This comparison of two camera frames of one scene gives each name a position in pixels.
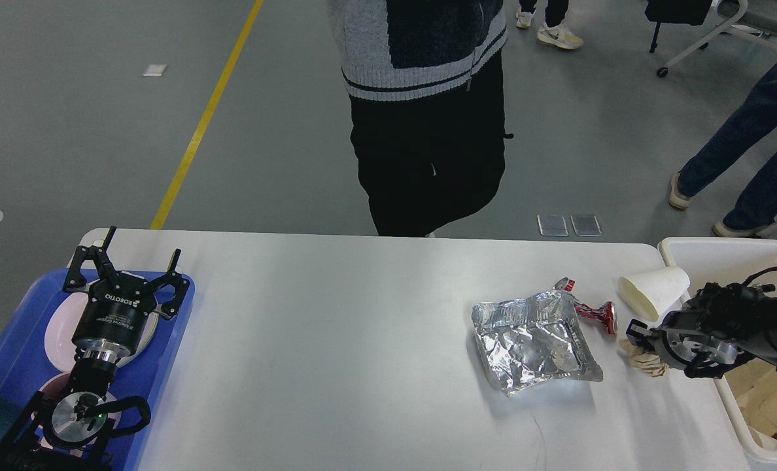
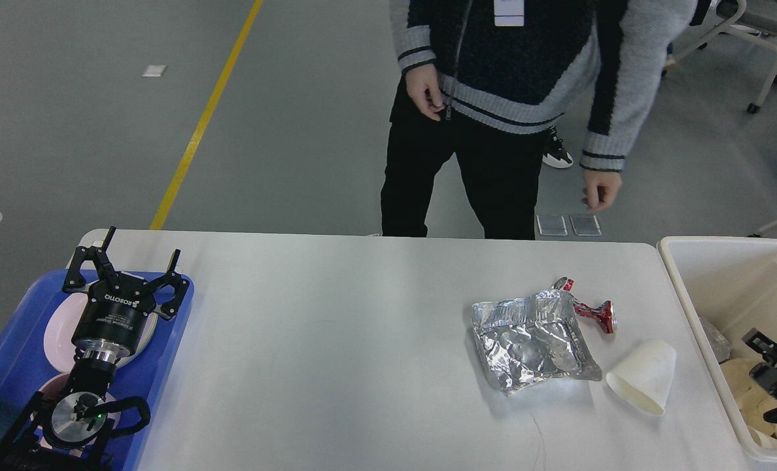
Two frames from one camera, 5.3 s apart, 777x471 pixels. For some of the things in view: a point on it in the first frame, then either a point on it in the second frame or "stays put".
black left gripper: x=112 y=317 stays put
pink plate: x=63 y=326 stays put
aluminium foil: x=528 y=341 stays put
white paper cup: x=769 y=443 stays put
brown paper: x=649 y=364 to x=753 y=396
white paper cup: x=654 y=292 to x=644 y=373
